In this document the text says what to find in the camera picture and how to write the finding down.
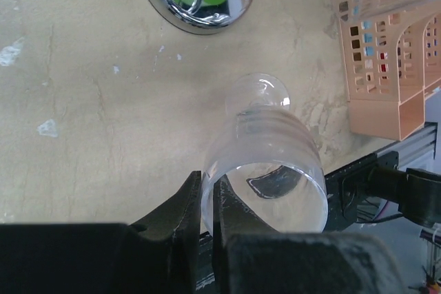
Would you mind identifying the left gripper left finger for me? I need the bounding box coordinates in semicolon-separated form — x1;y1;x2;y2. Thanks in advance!
1;171;201;293

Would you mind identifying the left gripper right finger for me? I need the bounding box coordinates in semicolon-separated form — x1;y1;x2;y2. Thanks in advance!
212;176;406;293

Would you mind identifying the clear wine glass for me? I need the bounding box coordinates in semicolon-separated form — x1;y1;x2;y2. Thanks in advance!
201;73;328;233

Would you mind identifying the chrome wine glass rack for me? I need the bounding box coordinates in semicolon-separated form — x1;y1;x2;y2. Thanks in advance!
148;0;253;35

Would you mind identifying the orange plastic file organizer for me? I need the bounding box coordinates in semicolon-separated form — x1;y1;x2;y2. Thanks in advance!
333;0;440;140

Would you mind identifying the black base frame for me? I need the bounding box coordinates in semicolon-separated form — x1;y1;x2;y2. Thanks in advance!
325;151;440;231

